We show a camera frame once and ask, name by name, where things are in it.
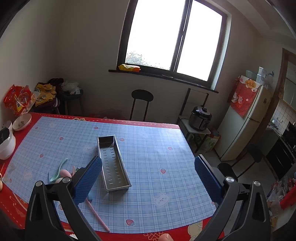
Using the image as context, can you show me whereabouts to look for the clear plastic containers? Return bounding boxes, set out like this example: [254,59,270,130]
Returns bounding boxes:
[245,67,276,87]

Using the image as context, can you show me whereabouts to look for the black pressure cooker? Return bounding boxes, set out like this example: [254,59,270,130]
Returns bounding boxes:
[189,105,213,131]

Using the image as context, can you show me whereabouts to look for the red printed cloth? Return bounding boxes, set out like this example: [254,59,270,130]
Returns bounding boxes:
[229,75,262,117]

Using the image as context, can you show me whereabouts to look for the white refrigerator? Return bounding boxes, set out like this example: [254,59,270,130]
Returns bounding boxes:
[214,75,272,161]

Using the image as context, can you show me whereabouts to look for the dark red clothes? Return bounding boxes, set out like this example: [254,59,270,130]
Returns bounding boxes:
[47,78,64,93]

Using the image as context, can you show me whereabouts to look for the dark stool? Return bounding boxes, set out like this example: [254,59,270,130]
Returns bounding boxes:
[58,89,84,116]

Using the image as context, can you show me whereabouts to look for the green spoon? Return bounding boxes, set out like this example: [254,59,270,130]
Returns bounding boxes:
[48,158,69,182]

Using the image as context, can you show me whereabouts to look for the black metal rack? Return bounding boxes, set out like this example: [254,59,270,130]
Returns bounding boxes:
[179,88,210,118]

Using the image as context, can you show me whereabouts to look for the white patterned bowl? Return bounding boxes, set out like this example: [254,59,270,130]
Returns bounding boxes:
[12,113,32,131]

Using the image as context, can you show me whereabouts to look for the white plastic bag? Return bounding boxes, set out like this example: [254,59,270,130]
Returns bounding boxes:
[61,81,80,95]

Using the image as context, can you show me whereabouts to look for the black framed window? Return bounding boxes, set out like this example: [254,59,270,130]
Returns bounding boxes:
[109,0,232,94]

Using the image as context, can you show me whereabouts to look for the blue plaid table mat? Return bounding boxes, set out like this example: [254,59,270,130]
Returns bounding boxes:
[3,116,218,234]

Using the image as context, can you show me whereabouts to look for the green printed bag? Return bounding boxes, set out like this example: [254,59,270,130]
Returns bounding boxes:
[203,135,221,152]

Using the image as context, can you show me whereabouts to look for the black round stool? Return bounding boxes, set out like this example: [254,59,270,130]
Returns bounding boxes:
[129,89,154,121]

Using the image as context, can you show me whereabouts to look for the yellow bags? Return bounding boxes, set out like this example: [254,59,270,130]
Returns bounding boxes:
[35,82,57,107]

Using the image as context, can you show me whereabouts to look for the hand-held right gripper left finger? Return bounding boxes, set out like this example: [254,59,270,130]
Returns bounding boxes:
[24,156,103,241]

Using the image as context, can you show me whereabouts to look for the metal utensil tray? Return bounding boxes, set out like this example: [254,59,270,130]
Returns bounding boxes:
[97,135,132,195]

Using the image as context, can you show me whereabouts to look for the wooden door frame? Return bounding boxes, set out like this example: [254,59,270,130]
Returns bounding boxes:
[260,47,296,139]

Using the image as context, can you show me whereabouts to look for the red snack bag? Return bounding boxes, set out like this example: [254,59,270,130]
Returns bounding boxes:
[3,85,35,116]

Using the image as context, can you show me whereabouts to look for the black kitchen stove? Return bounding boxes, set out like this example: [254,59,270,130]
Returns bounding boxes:
[266,120,296,180]

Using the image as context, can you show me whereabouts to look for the yellow packet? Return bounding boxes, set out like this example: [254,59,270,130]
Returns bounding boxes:
[118,64,141,72]

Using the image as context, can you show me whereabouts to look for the small white side table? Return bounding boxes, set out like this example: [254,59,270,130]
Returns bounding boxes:
[178,115,211,153]

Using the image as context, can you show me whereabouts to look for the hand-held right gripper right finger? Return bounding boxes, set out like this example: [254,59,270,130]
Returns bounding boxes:
[194,154,271,241]

